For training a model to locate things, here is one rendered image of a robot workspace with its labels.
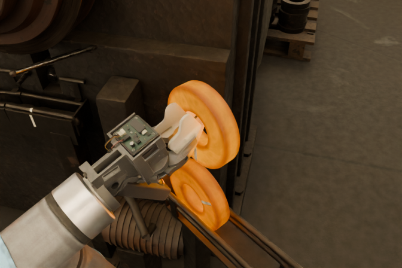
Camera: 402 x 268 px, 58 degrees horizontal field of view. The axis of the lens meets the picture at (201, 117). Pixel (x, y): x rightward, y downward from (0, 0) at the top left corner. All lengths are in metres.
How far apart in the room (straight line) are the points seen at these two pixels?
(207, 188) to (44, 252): 0.30
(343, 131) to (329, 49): 0.83
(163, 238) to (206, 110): 0.45
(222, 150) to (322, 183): 1.21
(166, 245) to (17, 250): 0.47
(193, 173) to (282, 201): 0.99
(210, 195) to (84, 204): 0.25
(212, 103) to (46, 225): 0.28
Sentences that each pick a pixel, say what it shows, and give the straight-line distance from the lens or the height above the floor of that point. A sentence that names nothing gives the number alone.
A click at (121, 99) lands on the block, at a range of 0.84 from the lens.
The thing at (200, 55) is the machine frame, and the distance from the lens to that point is 0.83.
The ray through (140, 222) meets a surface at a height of 0.56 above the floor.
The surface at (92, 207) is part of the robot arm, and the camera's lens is 0.52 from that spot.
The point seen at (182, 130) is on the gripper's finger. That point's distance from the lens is 0.56.
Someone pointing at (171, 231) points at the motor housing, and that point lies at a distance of 0.92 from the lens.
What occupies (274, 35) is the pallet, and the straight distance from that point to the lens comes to 2.47.
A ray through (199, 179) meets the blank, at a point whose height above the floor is 0.78.
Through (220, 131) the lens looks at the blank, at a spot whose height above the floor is 0.93.
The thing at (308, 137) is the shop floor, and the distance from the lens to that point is 1.95.
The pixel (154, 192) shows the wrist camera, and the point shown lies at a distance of 0.61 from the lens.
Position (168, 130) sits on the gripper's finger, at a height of 0.90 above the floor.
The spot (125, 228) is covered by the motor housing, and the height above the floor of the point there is 0.51.
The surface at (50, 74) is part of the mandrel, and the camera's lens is 1.06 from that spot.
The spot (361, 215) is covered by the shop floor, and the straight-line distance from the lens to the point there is 1.71.
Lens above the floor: 1.31
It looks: 42 degrees down
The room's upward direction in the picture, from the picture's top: straight up
